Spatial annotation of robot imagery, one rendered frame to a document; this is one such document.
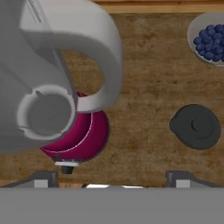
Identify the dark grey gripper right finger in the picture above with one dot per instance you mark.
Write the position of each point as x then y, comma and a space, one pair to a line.
180, 178

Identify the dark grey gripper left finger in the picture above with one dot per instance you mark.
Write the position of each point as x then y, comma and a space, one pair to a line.
43, 178

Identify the dark grey blender lid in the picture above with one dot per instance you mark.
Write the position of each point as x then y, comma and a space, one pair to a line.
196, 127

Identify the magenta blender base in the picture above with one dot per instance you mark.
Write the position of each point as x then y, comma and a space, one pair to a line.
87, 134

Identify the blueberries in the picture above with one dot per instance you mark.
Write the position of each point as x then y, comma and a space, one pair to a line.
210, 42

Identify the grey bowl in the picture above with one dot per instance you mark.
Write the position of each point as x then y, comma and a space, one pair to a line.
194, 32

